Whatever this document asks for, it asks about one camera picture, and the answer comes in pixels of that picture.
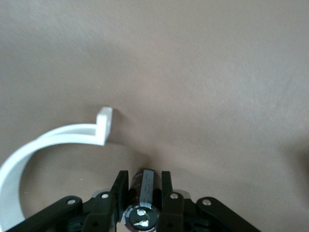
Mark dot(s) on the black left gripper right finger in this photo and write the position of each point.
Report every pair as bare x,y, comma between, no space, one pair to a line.
173,210

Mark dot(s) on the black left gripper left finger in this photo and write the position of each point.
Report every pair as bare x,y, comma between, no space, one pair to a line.
108,207

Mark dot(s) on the black cylindrical capacitor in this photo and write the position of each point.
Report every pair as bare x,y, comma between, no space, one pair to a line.
144,191

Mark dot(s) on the large white curved clamp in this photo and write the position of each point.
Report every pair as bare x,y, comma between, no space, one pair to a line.
14,164

